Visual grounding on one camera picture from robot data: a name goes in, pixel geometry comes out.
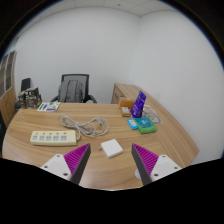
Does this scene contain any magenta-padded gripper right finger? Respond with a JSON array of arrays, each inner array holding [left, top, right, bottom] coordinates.
[[131, 143, 183, 186]]

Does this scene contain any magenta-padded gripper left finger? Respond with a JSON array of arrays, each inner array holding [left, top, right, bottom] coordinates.
[[40, 143, 92, 185]]

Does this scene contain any white charger block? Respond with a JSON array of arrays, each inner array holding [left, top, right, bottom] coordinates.
[[99, 138, 124, 159]]

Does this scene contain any cream power strip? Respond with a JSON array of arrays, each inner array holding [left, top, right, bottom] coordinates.
[[29, 129, 78, 147]]

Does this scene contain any green flat box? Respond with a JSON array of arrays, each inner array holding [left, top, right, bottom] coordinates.
[[134, 116, 159, 135]]

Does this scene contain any small blue box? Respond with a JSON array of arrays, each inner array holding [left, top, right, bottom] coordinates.
[[126, 118, 139, 131]]

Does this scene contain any white printed paper sheet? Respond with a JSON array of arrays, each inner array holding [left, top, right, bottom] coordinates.
[[36, 101, 62, 113]]

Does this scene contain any purple standing card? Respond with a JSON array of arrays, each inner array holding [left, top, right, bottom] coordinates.
[[130, 90, 147, 119]]

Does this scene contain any small tan box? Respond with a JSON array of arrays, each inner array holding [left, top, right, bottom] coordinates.
[[120, 106, 132, 118]]

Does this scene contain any large dark printed box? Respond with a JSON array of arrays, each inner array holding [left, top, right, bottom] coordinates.
[[25, 94, 43, 108]]

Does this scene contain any small brown cardboard box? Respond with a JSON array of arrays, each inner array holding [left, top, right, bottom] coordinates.
[[17, 91, 28, 109]]

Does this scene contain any orange cardboard box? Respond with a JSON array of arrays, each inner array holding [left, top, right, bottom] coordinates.
[[118, 97, 136, 110]]

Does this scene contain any grey backpack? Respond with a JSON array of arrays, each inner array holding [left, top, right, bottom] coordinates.
[[57, 79, 84, 103]]

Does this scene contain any wooden glass-door cabinet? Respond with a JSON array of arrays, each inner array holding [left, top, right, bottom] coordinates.
[[0, 50, 18, 129]]

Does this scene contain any flat dark printed box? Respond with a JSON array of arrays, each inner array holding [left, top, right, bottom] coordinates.
[[24, 87, 39, 98]]

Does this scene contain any small black chair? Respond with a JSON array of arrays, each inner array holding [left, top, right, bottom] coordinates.
[[13, 77, 32, 111]]

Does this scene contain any wooden side desk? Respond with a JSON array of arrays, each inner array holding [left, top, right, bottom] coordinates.
[[110, 82, 148, 105]]

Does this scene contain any black mesh office chair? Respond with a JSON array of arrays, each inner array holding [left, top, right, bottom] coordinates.
[[50, 73, 98, 104]]

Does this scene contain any round grey cable grommet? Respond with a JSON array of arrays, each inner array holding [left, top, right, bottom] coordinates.
[[134, 167, 143, 179]]

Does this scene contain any grey coiled power cable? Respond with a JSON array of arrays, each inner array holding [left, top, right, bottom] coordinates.
[[57, 114, 110, 138]]

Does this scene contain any thin clear coiled wire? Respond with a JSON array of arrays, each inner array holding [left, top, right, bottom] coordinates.
[[143, 104, 163, 125]]

